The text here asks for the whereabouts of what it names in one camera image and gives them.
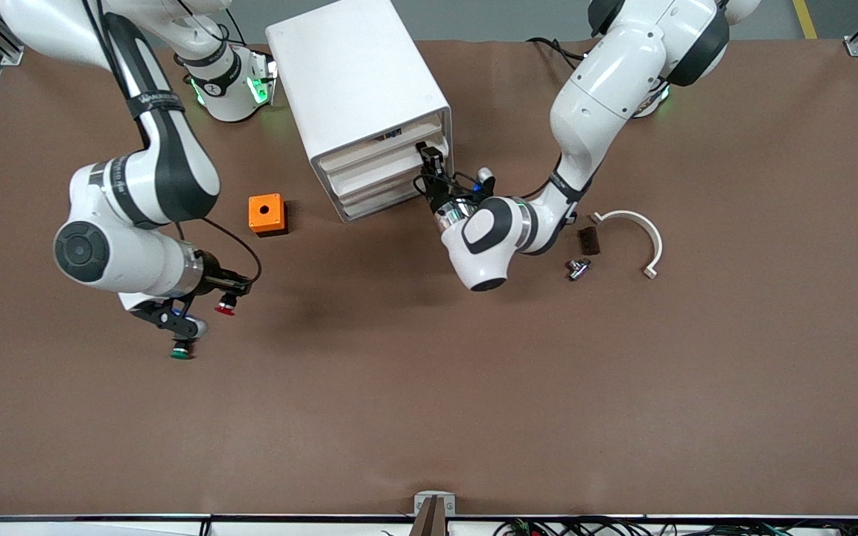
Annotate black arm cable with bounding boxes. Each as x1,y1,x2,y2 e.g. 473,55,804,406
83,0,262,284
418,170,483,203

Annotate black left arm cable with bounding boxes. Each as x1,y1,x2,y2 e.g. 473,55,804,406
418,170,483,203

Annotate orange button enclosure box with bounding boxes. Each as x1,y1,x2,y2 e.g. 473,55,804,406
248,194,288,237

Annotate white curved plastic bracket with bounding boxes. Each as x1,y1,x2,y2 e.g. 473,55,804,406
591,211,663,280

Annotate white drawer cabinet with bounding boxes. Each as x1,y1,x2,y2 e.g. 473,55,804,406
265,0,456,224

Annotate grey metal bracket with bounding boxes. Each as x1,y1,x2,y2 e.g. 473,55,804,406
414,491,456,517

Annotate black base cable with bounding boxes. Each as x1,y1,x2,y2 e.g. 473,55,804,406
526,36,590,68

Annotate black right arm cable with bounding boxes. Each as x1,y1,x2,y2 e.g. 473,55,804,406
83,0,262,284

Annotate brown table mat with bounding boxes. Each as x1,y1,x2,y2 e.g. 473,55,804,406
0,37,858,518

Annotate black cable bundle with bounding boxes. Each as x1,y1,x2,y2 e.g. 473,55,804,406
492,517,858,536

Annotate white plastic drawer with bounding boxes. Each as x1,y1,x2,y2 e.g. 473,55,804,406
331,151,449,208
338,168,452,222
319,115,446,173
325,134,448,191

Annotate brown camera pole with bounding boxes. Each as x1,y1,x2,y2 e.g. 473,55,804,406
408,497,451,536

